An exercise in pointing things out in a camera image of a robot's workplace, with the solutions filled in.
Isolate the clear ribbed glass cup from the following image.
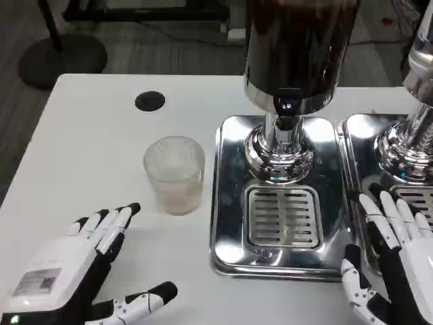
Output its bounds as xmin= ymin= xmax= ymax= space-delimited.
xmin=143 ymin=135 xmax=206 ymax=215

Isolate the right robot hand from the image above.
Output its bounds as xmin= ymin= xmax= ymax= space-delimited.
xmin=340 ymin=181 xmax=433 ymax=325

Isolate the drip tray grid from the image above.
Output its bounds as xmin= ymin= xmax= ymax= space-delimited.
xmin=244 ymin=184 xmax=324 ymax=249
xmin=388 ymin=184 xmax=433 ymax=234

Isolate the black frame on floor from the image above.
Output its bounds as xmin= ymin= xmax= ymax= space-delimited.
xmin=62 ymin=0 xmax=231 ymax=34

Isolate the black round stand base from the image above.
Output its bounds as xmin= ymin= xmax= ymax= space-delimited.
xmin=17 ymin=0 xmax=108 ymax=91

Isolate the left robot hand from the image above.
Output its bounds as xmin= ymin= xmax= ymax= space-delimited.
xmin=0 ymin=202 xmax=179 ymax=325

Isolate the dark drink dispenser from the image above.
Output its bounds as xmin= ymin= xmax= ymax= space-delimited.
xmin=244 ymin=0 xmax=359 ymax=186

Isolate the steel drip tray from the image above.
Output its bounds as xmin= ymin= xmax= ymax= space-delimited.
xmin=342 ymin=113 xmax=433 ymax=277
xmin=210 ymin=114 xmax=360 ymax=282

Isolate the chrome drink dispenser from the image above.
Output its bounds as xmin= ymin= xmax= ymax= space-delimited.
xmin=373 ymin=0 xmax=433 ymax=186

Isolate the black table grommet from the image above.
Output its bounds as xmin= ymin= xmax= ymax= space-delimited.
xmin=134 ymin=91 xmax=166 ymax=112

